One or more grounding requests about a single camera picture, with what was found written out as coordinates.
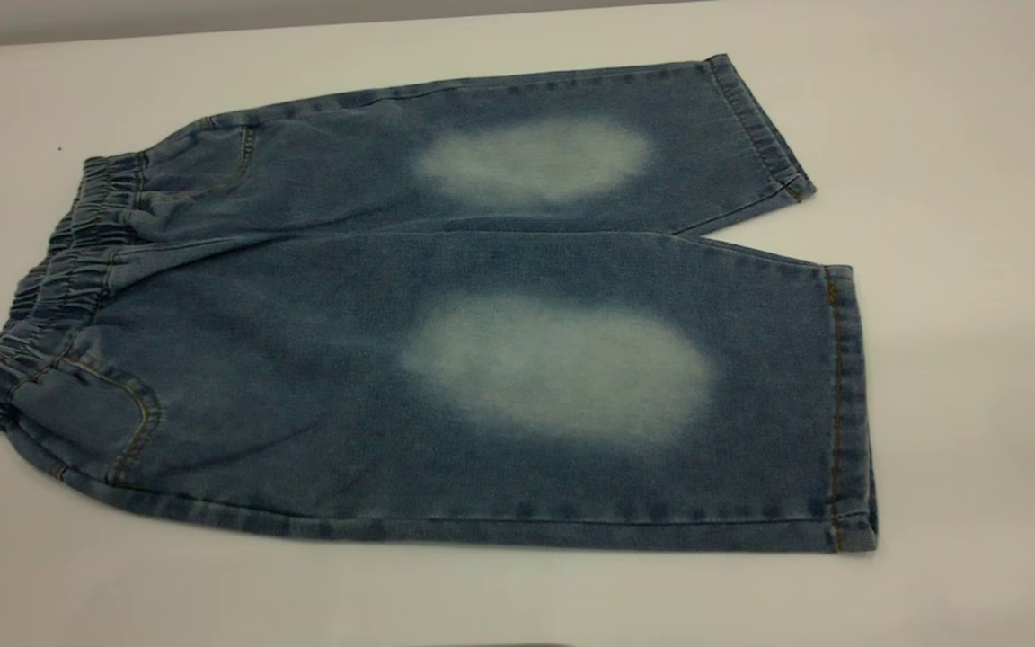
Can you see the blue denim pants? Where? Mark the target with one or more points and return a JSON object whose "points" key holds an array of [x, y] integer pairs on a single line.
{"points": [[320, 359]]}

